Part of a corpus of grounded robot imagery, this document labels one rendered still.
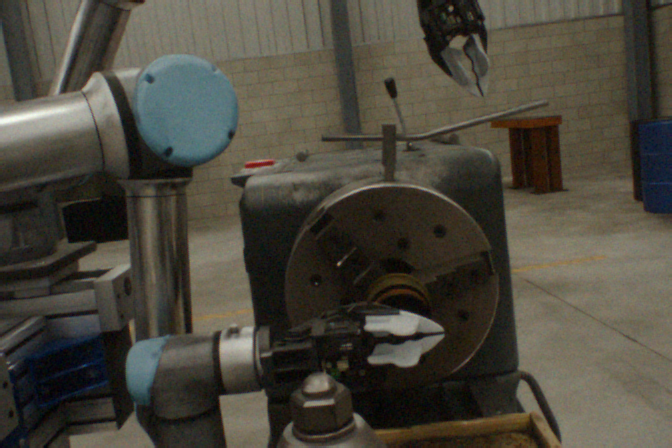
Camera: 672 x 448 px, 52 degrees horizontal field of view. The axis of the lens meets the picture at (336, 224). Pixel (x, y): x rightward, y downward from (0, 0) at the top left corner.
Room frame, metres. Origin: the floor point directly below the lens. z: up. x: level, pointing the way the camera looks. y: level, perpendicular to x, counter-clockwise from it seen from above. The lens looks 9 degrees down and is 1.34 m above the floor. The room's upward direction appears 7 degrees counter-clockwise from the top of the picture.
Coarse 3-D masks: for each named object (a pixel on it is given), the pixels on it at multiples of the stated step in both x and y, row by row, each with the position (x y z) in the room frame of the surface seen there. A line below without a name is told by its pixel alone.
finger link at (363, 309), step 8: (352, 304) 0.79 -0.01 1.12; (360, 304) 0.78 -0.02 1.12; (368, 304) 0.78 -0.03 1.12; (376, 304) 0.78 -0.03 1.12; (344, 312) 0.78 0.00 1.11; (352, 312) 0.78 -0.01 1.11; (360, 312) 0.78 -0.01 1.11; (368, 312) 0.78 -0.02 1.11; (376, 312) 0.78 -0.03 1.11; (384, 312) 0.78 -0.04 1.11; (392, 312) 0.78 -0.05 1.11; (360, 320) 0.78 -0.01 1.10
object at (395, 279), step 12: (384, 276) 0.89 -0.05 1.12; (396, 276) 0.89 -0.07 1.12; (408, 276) 0.89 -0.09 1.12; (372, 288) 0.89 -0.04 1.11; (384, 288) 0.86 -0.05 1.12; (396, 288) 0.86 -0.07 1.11; (408, 288) 0.86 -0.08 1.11; (420, 288) 0.88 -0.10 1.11; (372, 300) 0.86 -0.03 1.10; (384, 300) 0.83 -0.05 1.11; (396, 300) 0.83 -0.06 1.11; (408, 300) 0.83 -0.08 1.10; (420, 300) 0.83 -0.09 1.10; (420, 312) 0.83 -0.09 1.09; (396, 336) 0.86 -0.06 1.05
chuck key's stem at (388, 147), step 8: (384, 128) 1.01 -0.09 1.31; (392, 128) 1.01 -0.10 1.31; (384, 136) 1.01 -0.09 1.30; (392, 136) 1.01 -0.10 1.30; (384, 144) 1.01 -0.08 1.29; (392, 144) 1.01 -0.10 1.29; (384, 152) 1.01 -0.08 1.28; (392, 152) 1.01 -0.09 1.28; (384, 160) 1.01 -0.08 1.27; (392, 160) 1.01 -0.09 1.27; (392, 168) 1.02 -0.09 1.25; (392, 176) 1.02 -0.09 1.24
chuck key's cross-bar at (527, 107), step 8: (528, 104) 1.02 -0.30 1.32; (536, 104) 1.01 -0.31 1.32; (544, 104) 1.02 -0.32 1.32; (496, 112) 1.02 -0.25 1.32; (504, 112) 1.02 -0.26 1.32; (512, 112) 1.02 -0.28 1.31; (520, 112) 1.02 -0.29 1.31; (464, 120) 1.02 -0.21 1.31; (472, 120) 1.02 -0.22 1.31; (480, 120) 1.02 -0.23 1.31; (488, 120) 1.02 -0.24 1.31; (440, 128) 1.02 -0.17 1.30; (448, 128) 1.02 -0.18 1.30; (456, 128) 1.02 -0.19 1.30; (464, 128) 1.02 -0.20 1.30; (328, 136) 1.02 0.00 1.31; (336, 136) 1.02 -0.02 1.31; (344, 136) 1.02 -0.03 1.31; (352, 136) 1.02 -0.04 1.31; (360, 136) 1.02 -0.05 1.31; (368, 136) 1.02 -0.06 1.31; (376, 136) 1.02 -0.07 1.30; (400, 136) 1.02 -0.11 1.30; (408, 136) 1.02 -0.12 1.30; (416, 136) 1.02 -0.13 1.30; (424, 136) 1.02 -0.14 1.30; (432, 136) 1.02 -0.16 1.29
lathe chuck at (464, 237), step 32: (352, 192) 0.98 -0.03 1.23; (384, 192) 0.98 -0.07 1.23; (416, 192) 0.98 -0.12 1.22; (352, 224) 0.98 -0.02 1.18; (384, 224) 0.98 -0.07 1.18; (416, 224) 0.98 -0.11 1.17; (448, 224) 0.98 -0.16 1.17; (320, 256) 0.98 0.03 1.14; (384, 256) 0.98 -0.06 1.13; (416, 256) 0.98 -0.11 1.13; (448, 256) 0.98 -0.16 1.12; (288, 288) 0.98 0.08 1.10; (320, 288) 0.98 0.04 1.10; (352, 288) 0.98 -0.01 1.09; (480, 288) 0.98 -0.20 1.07; (448, 320) 0.98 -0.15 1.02; (480, 320) 0.98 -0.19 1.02; (448, 352) 0.98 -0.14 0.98; (416, 384) 0.98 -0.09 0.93
